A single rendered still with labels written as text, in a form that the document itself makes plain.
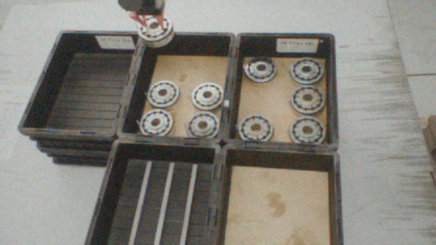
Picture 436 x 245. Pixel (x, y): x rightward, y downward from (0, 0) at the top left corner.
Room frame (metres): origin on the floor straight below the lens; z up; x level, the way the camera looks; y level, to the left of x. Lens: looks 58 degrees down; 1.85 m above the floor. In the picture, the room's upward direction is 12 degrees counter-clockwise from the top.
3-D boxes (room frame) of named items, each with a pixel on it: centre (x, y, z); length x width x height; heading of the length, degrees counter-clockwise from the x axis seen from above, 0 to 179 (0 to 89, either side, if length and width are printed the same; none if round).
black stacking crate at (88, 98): (0.83, 0.36, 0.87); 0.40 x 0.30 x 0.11; 163
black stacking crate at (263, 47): (0.65, -0.21, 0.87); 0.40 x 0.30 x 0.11; 163
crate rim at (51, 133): (0.83, 0.36, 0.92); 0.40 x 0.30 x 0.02; 163
